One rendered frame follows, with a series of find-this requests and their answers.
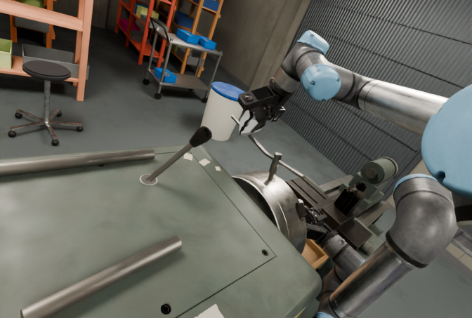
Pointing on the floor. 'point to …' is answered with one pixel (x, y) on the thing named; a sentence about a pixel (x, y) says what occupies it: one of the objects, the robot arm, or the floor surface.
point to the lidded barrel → (222, 110)
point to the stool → (38, 68)
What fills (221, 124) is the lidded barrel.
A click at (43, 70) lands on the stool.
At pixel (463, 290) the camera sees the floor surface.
